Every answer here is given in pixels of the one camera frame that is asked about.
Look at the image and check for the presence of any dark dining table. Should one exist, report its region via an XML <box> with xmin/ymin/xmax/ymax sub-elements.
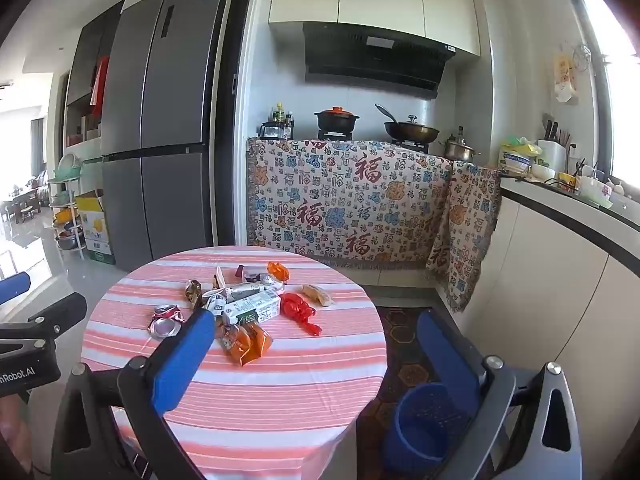
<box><xmin>0</xmin><ymin>186</ymin><xmax>44</xmax><ymax>227</ymax></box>

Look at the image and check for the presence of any wall hanging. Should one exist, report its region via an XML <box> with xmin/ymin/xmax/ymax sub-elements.
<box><xmin>552</xmin><ymin>54</ymin><xmax>579</xmax><ymax>106</ymax></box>

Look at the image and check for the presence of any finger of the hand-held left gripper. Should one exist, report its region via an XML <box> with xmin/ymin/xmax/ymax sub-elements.
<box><xmin>0</xmin><ymin>271</ymin><xmax>31</xmax><ymax>306</ymax></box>
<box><xmin>29</xmin><ymin>292</ymin><xmax>89</xmax><ymax>339</ymax></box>

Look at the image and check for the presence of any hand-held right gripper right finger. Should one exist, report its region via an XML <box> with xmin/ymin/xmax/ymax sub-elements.
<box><xmin>416</xmin><ymin>310</ymin><xmax>585</xmax><ymax>480</ymax></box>

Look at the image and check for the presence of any white utensil holder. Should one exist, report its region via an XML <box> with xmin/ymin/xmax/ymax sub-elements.
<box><xmin>537</xmin><ymin>115</ymin><xmax>572</xmax><ymax>174</ymax></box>

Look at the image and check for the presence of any dark shelf cabinet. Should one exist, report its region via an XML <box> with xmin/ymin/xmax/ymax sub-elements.
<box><xmin>62</xmin><ymin>0</ymin><xmax>126</xmax><ymax>162</ymax></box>

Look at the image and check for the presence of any black clay pot orange lid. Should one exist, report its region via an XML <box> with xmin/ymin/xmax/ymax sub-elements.
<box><xmin>313</xmin><ymin>106</ymin><xmax>361</xmax><ymax>134</ymax></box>

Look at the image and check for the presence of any large printed blanket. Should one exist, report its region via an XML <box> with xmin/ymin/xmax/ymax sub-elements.
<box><xmin>245</xmin><ymin>137</ymin><xmax>455</xmax><ymax>272</ymax></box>

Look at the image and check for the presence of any white base cabinet black countertop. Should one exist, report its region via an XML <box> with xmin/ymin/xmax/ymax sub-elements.
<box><xmin>434</xmin><ymin>174</ymin><xmax>640</xmax><ymax>480</ymax></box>

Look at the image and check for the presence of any white and green milk carton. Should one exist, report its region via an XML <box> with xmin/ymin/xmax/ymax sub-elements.
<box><xmin>222</xmin><ymin>292</ymin><xmax>282</xmax><ymax>326</ymax></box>

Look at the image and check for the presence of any green storage rack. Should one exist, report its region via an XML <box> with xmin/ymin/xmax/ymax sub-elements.
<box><xmin>47</xmin><ymin>152</ymin><xmax>87</xmax><ymax>262</ymax></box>

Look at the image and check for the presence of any black range hood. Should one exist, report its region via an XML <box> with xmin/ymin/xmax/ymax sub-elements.
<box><xmin>302</xmin><ymin>21</ymin><xmax>457</xmax><ymax>101</ymax></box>

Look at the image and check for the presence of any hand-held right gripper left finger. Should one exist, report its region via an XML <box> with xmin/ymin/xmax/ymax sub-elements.
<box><xmin>50</xmin><ymin>307</ymin><xmax>217</xmax><ymax>480</ymax></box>

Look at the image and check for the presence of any dark wok with lid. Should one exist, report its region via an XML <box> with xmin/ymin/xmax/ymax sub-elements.
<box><xmin>375</xmin><ymin>103</ymin><xmax>441</xmax><ymax>144</ymax></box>

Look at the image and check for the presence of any blue plastic basket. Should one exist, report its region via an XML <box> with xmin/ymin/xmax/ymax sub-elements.
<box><xmin>382</xmin><ymin>382</ymin><xmax>474</xmax><ymax>477</ymax></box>

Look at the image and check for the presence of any pale yellow wrapped snack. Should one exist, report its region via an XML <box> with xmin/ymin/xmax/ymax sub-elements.
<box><xmin>301</xmin><ymin>284</ymin><xmax>335</xmax><ymax>307</ymax></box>

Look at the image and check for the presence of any orange and white bag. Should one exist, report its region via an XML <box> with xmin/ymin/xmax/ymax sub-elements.
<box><xmin>220</xmin><ymin>321</ymin><xmax>274</xmax><ymax>367</ymax></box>

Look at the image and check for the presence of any floral white bowl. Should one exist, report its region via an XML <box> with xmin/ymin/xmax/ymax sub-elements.
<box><xmin>579</xmin><ymin>176</ymin><xmax>614</xmax><ymax>207</ymax></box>

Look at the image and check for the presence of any crushed silver can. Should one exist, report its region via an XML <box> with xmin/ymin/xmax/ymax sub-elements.
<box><xmin>149</xmin><ymin>303</ymin><xmax>187</xmax><ymax>342</ymax></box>

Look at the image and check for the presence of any grey refrigerator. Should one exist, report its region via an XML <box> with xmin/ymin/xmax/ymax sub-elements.
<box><xmin>100</xmin><ymin>0</ymin><xmax>236</xmax><ymax>272</ymax></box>

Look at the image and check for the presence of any round striped table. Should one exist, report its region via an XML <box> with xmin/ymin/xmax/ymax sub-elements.
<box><xmin>80</xmin><ymin>246</ymin><xmax>389</xmax><ymax>480</ymax></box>

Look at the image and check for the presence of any crumpled red wrapper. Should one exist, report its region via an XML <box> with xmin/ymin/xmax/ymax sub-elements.
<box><xmin>278</xmin><ymin>292</ymin><xmax>324</xmax><ymax>337</ymax></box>

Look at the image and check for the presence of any yellow plastic bag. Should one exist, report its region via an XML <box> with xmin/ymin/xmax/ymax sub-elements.
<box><xmin>500</xmin><ymin>135</ymin><xmax>544</xmax><ymax>171</ymax></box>

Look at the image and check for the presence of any black gas stove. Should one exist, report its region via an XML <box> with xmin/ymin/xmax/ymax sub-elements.
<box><xmin>317</xmin><ymin>130</ymin><xmax>432</xmax><ymax>154</ymax></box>

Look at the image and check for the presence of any yellow cardboard box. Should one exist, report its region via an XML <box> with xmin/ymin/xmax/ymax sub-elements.
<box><xmin>74</xmin><ymin>189</ymin><xmax>117</xmax><ymax>266</ymax></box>

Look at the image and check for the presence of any steel pot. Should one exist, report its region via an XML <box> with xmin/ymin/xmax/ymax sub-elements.
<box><xmin>442</xmin><ymin>127</ymin><xmax>482</xmax><ymax>164</ymax></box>

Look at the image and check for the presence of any group of seasoning bottles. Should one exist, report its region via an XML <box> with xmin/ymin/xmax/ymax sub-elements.
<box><xmin>271</xmin><ymin>102</ymin><xmax>296</xmax><ymax>139</ymax></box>

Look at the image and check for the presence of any crumpled small white carton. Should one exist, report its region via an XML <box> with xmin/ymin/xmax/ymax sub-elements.
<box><xmin>202</xmin><ymin>292</ymin><xmax>229</xmax><ymax>317</ymax></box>

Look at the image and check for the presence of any small printed blanket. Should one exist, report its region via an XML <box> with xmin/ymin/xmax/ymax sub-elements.
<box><xmin>425</xmin><ymin>160</ymin><xmax>503</xmax><ymax>314</ymax></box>

